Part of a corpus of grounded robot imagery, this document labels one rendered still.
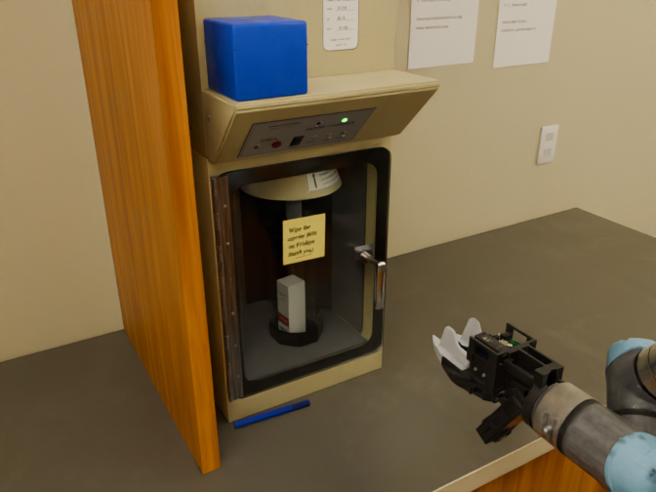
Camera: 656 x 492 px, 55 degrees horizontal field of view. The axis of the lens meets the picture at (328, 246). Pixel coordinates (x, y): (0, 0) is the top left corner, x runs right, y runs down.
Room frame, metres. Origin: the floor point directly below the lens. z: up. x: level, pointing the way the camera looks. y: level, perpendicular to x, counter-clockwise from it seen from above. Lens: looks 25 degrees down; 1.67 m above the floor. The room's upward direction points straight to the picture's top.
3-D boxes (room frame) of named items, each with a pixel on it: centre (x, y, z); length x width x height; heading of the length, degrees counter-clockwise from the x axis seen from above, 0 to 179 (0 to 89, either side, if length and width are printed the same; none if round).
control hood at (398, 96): (0.89, 0.00, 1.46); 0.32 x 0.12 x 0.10; 120
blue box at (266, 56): (0.84, 0.09, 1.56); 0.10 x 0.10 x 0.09; 30
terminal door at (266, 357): (0.93, 0.03, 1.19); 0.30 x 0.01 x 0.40; 120
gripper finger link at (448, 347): (0.76, -0.17, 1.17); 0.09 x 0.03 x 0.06; 34
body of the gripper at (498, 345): (0.68, -0.24, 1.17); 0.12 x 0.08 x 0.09; 30
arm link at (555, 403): (0.61, -0.28, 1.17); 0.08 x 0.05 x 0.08; 120
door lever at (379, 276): (0.96, -0.08, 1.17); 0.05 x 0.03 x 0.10; 30
